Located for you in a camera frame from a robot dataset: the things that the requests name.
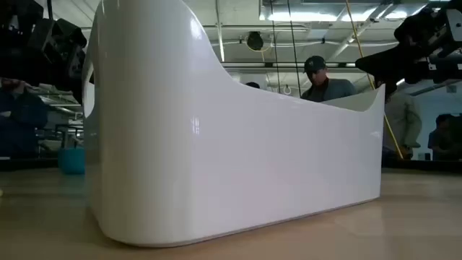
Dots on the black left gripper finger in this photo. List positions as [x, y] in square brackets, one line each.
[77, 72]

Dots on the blue measuring cup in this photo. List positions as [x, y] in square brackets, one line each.
[70, 162]

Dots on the white plastic basket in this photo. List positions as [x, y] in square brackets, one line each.
[216, 162]

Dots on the ceiling light panel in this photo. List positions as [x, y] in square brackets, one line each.
[299, 16]

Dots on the person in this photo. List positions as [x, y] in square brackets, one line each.
[402, 122]
[332, 92]
[252, 85]
[442, 139]
[21, 122]

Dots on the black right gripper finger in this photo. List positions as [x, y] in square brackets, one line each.
[382, 66]

